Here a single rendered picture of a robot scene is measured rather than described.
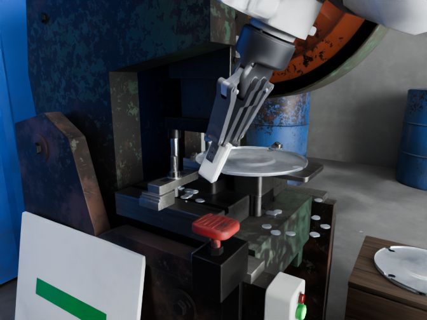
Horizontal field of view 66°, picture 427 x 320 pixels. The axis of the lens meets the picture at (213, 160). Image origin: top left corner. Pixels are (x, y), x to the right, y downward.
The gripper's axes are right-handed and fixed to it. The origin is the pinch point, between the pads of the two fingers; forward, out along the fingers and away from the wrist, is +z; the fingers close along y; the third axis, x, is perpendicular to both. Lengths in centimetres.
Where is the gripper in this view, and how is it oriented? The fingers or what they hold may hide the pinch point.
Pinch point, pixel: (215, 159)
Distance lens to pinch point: 51.9
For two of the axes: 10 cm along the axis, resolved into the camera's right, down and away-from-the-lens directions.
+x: -7.5, -5.4, 3.9
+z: -3.6, 8.2, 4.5
